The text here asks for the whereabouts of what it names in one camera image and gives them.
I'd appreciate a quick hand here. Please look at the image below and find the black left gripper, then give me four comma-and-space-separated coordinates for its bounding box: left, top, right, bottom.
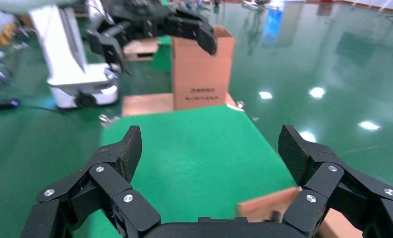
86, 0, 218, 73

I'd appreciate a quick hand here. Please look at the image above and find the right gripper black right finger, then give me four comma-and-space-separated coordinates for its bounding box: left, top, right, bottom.
278, 124, 393, 238

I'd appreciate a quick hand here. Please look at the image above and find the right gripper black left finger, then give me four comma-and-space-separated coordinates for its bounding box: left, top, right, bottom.
20, 125, 162, 238

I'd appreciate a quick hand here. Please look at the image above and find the small cardboard box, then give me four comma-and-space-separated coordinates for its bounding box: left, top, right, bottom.
123, 38, 160, 62

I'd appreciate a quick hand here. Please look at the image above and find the tall printed cardboard box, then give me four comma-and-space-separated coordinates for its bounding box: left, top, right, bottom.
170, 26, 235, 112

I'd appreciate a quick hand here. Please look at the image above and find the open flat cardboard box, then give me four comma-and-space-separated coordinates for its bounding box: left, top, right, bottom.
237, 186, 364, 238

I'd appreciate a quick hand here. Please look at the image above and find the white robot column and base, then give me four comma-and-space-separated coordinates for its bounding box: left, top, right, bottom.
29, 4, 120, 109

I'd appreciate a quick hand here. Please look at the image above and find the green table cloth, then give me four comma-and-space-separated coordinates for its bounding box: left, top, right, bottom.
73, 105, 297, 238

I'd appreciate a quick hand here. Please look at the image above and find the black floor device purple light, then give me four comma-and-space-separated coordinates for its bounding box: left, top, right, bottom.
0, 99, 21, 112

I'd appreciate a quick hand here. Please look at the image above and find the yellow background clutter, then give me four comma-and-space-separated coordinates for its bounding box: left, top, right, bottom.
0, 23, 18, 47

